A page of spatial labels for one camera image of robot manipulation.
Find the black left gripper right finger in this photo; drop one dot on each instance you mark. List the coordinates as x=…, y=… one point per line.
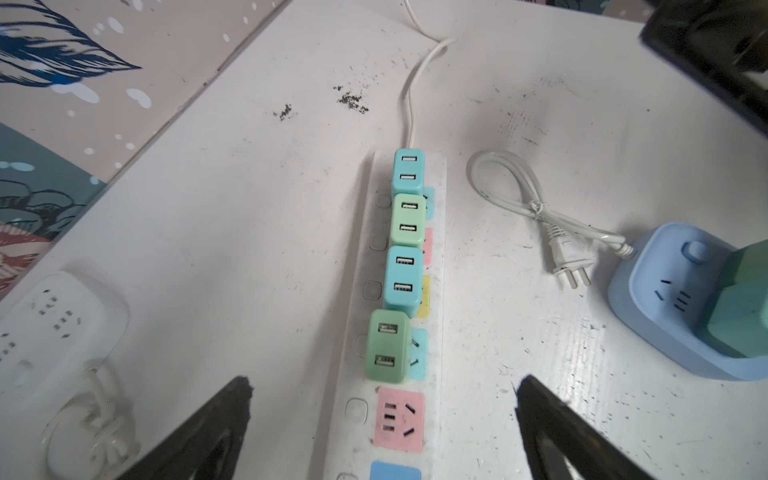
x=556, y=438

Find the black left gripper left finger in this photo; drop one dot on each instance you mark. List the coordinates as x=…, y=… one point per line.
x=207, y=445

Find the white long power strip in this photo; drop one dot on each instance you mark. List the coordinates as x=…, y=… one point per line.
x=381, y=430

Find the dark green plug adapter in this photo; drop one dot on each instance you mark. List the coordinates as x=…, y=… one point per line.
x=387, y=349

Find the blue rounded power strip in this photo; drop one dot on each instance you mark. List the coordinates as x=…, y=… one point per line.
x=661, y=294

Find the white square power strip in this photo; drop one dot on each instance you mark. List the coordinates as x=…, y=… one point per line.
x=62, y=325

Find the teal plug adapter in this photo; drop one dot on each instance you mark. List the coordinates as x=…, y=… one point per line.
x=403, y=284
x=734, y=321
x=408, y=172

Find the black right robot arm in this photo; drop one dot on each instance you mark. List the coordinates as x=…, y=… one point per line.
x=719, y=44

